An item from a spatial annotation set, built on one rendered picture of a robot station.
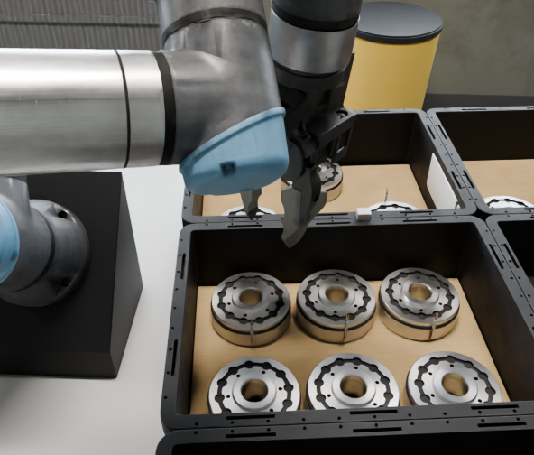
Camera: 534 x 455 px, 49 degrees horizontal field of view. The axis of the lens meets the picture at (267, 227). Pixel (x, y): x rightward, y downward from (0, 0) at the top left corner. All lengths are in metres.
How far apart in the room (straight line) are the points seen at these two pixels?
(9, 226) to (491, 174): 0.79
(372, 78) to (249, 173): 1.96
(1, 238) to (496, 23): 2.56
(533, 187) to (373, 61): 1.29
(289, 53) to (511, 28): 2.51
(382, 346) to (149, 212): 0.60
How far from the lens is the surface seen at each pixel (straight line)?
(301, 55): 0.50
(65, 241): 0.82
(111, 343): 0.86
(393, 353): 0.76
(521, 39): 3.01
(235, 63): 0.39
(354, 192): 1.00
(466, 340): 0.79
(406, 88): 2.36
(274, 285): 0.78
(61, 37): 3.02
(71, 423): 0.88
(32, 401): 0.92
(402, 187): 1.03
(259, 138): 0.37
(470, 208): 0.83
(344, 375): 0.68
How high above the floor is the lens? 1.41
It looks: 39 degrees down
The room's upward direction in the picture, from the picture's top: straight up
